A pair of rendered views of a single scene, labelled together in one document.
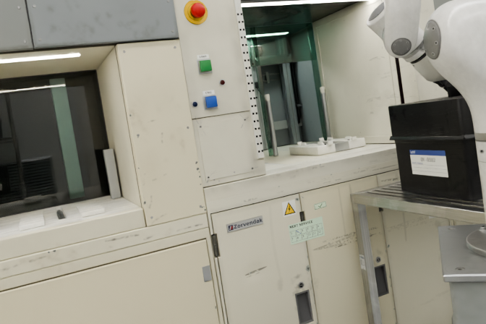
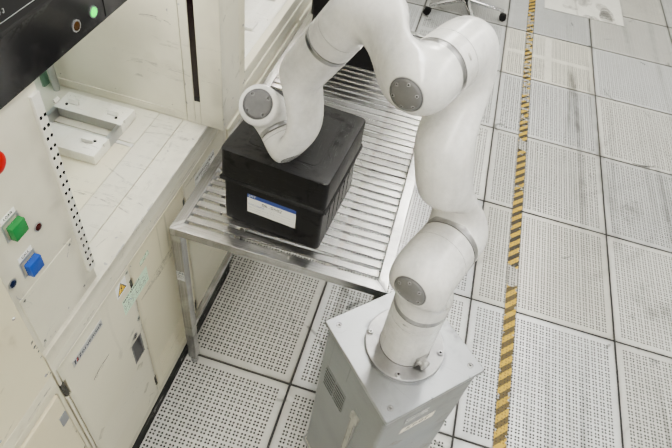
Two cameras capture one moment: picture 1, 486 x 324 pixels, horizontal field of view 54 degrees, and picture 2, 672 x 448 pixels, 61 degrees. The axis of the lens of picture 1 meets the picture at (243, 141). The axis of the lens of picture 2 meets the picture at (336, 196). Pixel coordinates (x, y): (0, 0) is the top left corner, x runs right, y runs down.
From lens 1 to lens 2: 113 cm
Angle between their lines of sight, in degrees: 66
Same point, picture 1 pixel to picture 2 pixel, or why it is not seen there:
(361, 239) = (182, 261)
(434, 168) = (278, 217)
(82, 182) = not seen: outside the picture
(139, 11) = not seen: outside the picture
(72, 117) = not seen: outside the picture
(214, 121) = (38, 279)
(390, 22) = (292, 148)
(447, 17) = (434, 290)
